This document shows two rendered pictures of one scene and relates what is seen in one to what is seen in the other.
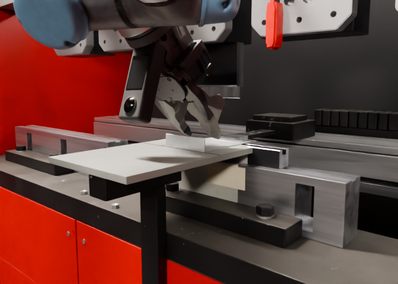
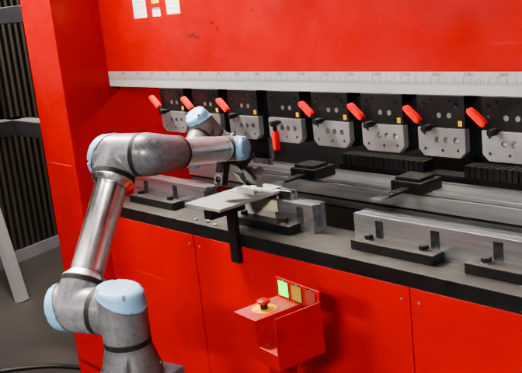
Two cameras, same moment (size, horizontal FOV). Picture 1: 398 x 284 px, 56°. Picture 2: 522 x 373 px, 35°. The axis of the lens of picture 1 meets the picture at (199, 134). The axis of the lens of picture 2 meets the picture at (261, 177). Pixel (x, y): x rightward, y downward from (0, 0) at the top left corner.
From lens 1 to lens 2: 2.14 m
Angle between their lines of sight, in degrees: 9
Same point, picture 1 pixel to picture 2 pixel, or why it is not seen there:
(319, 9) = (292, 134)
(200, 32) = (249, 134)
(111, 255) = (215, 251)
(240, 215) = (273, 223)
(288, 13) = (283, 133)
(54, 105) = not seen: hidden behind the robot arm
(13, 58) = (123, 121)
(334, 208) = (309, 217)
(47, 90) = not seen: hidden behind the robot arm
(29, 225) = (161, 243)
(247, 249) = (273, 237)
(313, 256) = (299, 237)
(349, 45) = not seen: hidden behind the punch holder
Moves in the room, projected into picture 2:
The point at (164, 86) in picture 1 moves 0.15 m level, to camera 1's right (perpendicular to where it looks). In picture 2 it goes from (232, 167) to (277, 163)
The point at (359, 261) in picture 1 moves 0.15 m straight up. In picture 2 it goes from (316, 237) to (311, 192)
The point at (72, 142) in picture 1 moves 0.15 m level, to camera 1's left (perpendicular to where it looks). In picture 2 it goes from (181, 187) to (143, 189)
